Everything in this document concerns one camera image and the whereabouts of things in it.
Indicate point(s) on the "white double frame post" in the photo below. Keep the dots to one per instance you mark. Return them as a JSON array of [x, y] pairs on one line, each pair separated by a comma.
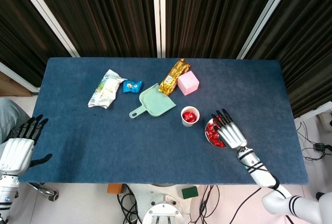
[[155, 14]]

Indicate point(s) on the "pink foam cube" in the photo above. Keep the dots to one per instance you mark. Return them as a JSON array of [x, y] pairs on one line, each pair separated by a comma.
[[188, 82]]

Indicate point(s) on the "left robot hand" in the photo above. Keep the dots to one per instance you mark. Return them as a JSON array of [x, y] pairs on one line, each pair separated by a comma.
[[15, 154]]

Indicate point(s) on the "white device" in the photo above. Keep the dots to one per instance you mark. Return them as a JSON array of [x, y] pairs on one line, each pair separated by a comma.
[[326, 120]]

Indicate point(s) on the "grey green fabric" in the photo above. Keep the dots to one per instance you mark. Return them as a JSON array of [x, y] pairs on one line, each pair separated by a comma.
[[10, 117]]

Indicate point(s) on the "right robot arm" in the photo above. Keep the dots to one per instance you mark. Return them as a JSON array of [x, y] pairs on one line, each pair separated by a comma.
[[259, 169]]

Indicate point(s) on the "mint green plastic dustpan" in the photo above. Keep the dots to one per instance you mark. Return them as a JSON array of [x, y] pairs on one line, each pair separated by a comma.
[[154, 103]]

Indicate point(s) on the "dark green block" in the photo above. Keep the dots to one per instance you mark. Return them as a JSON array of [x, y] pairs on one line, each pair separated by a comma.
[[190, 192]]

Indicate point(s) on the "gold foil snack package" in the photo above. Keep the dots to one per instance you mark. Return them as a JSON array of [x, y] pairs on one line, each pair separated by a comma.
[[172, 78]]

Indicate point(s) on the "blue snack packet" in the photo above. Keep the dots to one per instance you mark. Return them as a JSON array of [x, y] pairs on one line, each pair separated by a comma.
[[132, 86]]

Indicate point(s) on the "blue table cloth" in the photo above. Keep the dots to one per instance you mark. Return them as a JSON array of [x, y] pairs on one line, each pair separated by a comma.
[[129, 143]]

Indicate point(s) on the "white green snack bag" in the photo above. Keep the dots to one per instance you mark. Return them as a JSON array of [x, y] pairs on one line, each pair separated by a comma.
[[105, 91]]

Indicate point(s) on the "black power adapter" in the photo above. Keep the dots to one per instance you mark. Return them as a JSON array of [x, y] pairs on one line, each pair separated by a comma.
[[319, 146]]

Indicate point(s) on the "silver metal plate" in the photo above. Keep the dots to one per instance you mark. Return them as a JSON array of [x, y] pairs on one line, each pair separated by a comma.
[[209, 122]]

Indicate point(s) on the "dark brown curtain panel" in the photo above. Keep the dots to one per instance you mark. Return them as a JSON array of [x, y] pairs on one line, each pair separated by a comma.
[[207, 14], [103, 14], [20, 27], [311, 40]]

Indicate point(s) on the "orange block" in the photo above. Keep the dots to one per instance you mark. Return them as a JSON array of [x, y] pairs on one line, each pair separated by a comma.
[[114, 189]]

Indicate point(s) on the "chrome chair base with caster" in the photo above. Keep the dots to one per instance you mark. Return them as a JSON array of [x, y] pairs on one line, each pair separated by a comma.
[[44, 190]]

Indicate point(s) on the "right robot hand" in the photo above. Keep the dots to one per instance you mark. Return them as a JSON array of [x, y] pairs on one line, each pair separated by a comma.
[[232, 136]]

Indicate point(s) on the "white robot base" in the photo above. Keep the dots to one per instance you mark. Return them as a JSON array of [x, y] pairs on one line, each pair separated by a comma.
[[160, 200]]

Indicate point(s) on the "brown board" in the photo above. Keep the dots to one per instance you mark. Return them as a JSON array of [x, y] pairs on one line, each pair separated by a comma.
[[10, 87]]

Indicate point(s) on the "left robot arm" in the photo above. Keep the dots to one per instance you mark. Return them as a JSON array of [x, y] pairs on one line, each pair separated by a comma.
[[7, 193]]

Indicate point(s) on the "white paper cup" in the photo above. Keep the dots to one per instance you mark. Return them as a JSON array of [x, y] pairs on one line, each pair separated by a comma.
[[189, 123]]

